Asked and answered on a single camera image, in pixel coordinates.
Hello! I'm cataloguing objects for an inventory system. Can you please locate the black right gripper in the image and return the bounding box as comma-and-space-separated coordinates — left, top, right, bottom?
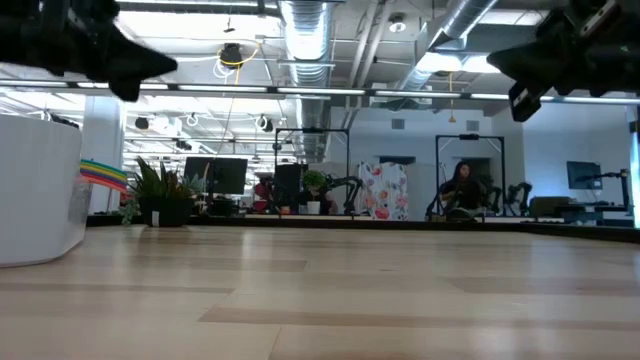
486, 0, 640, 124

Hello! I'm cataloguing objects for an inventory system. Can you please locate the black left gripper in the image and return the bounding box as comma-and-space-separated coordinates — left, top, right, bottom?
0, 0, 179, 103

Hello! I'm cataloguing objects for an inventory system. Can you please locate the green measuring cup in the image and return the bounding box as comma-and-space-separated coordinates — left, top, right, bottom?
80, 158, 128, 177

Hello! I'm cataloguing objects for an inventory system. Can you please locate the red measuring cup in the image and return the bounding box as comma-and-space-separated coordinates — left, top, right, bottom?
80, 169, 129, 188

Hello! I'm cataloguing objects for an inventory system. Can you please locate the orange measuring cup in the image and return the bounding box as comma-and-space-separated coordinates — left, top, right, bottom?
80, 172, 129, 194

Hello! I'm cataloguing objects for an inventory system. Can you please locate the white plastic basket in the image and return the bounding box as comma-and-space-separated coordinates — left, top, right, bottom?
0, 113, 92, 269

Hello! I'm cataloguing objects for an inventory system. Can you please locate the person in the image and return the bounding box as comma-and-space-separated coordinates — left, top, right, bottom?
438, 160, 486, 222
297, 187, 341, 217

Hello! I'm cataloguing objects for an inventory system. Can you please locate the small potted green plant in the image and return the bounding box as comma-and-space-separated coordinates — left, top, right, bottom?
118, 155, 207, 229

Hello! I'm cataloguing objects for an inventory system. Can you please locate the black computer monitor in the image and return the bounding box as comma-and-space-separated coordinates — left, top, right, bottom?
183, 156, 249, 197

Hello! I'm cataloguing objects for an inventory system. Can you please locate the floral curtain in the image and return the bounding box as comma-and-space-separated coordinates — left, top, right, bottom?
358, 160, 409, 222

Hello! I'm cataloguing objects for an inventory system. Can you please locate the long light strip bar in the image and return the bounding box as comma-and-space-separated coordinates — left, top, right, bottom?
0, 78, 640, 106

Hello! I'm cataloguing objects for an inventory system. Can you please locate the green plant in white pot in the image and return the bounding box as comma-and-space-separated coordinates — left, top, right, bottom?
301, 169, 329, 217

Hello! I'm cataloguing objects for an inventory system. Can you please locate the black gantry frame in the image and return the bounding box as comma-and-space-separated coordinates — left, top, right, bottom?
433, 132, 507, 217
273, 127, 351, 217

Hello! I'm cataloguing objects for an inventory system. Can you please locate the silver ceiling duct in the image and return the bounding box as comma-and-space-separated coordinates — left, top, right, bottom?
397, 0, 502, 101
276, 0, 335, 162

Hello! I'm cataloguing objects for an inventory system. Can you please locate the black overhead camera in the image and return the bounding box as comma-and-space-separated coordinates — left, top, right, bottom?
219, 42, 245, 70

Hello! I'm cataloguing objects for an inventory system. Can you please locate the wall-mounted dark monitor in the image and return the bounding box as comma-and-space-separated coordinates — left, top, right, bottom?
565, 160, 604, 192

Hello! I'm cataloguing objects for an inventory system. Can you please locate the yellow ceiling cable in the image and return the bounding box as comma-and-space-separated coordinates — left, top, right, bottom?
215, 41, 262, 87

